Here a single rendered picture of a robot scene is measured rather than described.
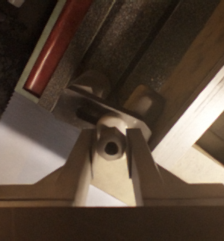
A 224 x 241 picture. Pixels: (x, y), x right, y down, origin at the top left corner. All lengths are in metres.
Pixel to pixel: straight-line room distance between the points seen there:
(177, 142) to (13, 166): 0.49
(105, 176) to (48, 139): 0.26
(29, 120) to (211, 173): 0.43
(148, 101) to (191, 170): 0.10
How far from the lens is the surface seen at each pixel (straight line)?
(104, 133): 0.15
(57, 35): 0.48
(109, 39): 0.43
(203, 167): 0.24
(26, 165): 0.58
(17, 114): 0.52
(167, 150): 0.21
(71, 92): 0.20
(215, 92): 0.20
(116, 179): 0.30
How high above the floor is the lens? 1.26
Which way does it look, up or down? 72 degrees down
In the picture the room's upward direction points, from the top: 178 degrees counter-clockwise
